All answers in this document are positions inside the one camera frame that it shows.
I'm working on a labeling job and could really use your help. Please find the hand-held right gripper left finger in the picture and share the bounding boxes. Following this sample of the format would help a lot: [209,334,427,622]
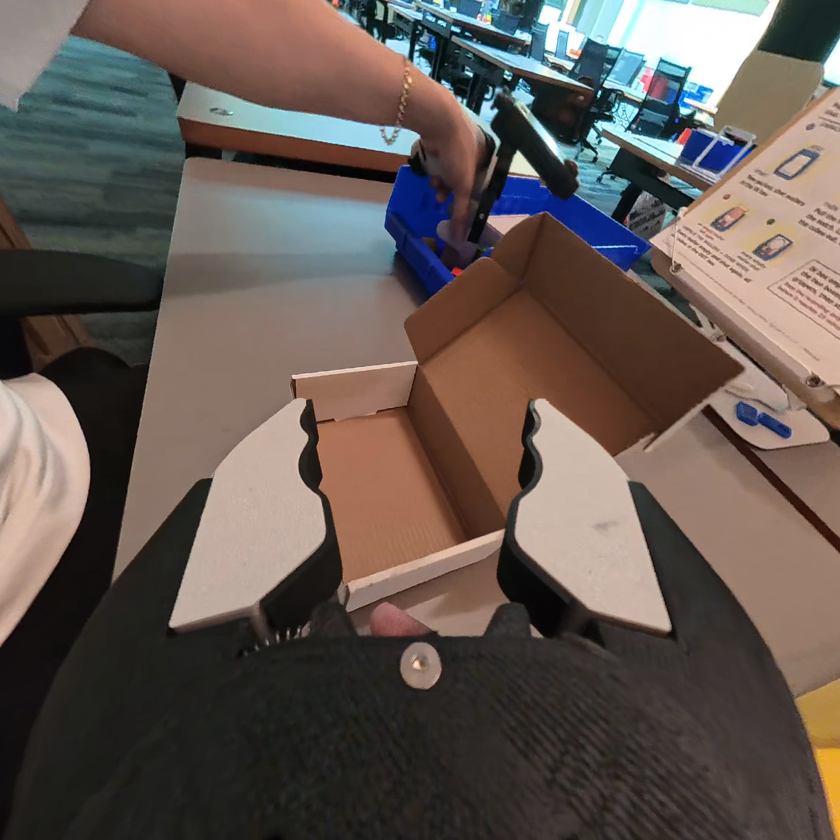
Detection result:
[168,398,343,632]

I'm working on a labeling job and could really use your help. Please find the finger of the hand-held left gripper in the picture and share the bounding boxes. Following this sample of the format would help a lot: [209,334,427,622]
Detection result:
[436,220,493,265]

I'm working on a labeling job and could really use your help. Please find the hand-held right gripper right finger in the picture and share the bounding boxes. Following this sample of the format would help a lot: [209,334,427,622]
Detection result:
[497,398,675,635]

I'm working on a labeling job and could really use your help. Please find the blue plastic bin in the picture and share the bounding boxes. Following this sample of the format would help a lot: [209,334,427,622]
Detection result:
[384,164,652,296]

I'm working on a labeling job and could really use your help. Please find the white cardboard box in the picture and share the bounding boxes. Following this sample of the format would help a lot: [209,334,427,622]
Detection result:
[290,211,746,613]

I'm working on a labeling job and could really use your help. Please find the person's left forearm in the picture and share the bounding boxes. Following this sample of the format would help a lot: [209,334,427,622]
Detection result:
[69,0,460,144]

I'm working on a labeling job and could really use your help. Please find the person's left hand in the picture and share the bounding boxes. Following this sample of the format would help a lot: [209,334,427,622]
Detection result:
[410,91,491,228]

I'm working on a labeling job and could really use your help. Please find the person's right hand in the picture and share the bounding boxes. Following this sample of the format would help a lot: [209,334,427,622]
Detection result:
[369,602,434,637]

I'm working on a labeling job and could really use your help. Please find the background blue bin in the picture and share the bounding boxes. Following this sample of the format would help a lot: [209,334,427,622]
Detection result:
[679,126,757,173]

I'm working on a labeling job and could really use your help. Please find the blue plastic clip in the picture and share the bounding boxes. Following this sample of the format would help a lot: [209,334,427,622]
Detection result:
[736,402,793,439]

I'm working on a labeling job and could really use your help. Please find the wood-edged desk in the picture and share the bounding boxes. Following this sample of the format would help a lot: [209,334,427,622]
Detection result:
[177,82,421,173]

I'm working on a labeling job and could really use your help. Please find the person's white shirt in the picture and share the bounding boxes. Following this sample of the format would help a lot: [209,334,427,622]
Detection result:
[0,0,91,644]

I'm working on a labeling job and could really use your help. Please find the brown board back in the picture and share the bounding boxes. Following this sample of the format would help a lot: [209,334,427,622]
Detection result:
[714,49,824,142]

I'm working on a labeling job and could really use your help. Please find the instruction sheet board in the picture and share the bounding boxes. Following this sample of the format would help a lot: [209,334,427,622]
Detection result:
[651,85,840,427]

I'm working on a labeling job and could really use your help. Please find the black office chair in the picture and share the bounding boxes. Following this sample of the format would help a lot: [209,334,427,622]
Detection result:
[0,249,165,378]

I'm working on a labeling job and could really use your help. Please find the yellow plastic bin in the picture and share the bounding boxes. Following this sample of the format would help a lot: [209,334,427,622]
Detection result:
[794,682,840,809]

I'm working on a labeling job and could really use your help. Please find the gold chain bracelet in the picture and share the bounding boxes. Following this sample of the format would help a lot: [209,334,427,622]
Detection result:
[379,58,414,147]

